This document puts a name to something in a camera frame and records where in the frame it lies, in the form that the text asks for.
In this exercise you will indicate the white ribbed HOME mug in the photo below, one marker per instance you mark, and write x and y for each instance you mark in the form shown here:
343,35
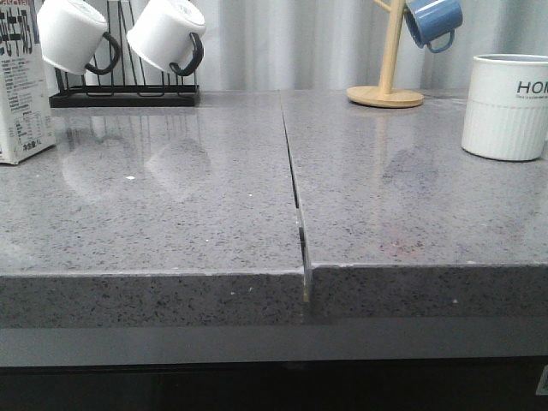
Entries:
506,113

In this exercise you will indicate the white milk carton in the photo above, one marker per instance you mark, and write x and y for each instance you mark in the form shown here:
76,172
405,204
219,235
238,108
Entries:
25,108

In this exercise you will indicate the wooden mug tree stand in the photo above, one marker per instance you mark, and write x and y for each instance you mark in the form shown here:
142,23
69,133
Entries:
384,95

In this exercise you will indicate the right white hanging mug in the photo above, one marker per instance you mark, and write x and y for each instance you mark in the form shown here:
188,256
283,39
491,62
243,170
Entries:
167,35

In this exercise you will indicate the white hanging mug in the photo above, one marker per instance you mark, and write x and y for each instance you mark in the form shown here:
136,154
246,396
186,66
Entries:
70,33
167,35

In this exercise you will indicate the blue enamel mug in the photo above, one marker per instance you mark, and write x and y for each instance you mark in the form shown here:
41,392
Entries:
433,23

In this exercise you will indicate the left white hanging mug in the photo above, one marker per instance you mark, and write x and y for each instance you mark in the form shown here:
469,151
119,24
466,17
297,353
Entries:
70,33

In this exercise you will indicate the black wire mug rack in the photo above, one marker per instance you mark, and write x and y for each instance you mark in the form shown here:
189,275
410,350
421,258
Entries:
132,82

